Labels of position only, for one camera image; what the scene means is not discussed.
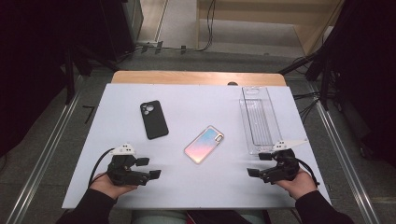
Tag black metal stand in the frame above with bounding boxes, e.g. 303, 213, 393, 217
64, 43, 120, 105
278, 46, 344, 111

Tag black phone case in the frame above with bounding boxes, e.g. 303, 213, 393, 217
139, 100, 170, 140

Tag wooden table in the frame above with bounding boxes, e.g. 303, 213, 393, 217
110, 70, 288, 87

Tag black cabinet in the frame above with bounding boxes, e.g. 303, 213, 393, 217
99, 0, 145, 62

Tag metal floor rail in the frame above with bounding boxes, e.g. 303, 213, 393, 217
314, 99, 382, 224
6, 76, 82, 224

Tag black floor cables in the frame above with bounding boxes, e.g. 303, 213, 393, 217
292, 91, 321, 124

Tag left hand-held gripper cable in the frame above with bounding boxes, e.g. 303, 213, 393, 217
88, 147, 116, 188

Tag person's right hand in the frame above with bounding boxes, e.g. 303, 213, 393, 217
275, 167, 318, 200

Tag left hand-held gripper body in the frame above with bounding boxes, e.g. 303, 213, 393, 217
106, 143, 151, 187

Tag wooden shelf frame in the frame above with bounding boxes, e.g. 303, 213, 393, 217
195, 0, 347, 56

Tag right hand-held gripper cable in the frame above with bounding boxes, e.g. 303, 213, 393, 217
295, 158, 321, 188

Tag clear plastic bin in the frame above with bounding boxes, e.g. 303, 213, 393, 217
238, 86, 284, 156

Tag hand-held gripper cable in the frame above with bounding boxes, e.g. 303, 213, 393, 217
88, 147, 116, 188
295, 158, 321, 188

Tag iridescent phone case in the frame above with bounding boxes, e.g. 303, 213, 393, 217
183, 124, 225, 165

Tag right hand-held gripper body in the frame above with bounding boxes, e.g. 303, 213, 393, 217
260, 138, 309, 185

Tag black hanging cable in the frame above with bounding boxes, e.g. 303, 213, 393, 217
199, 0, 218, 52

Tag dark curtain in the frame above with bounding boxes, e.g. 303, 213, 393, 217
323, 0, 396, 167
0, 0, 104, 157

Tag person's left hand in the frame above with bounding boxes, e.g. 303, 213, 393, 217
89, 172, 138, 200

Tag white board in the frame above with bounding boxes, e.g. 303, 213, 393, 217
61, 82, 332, 210

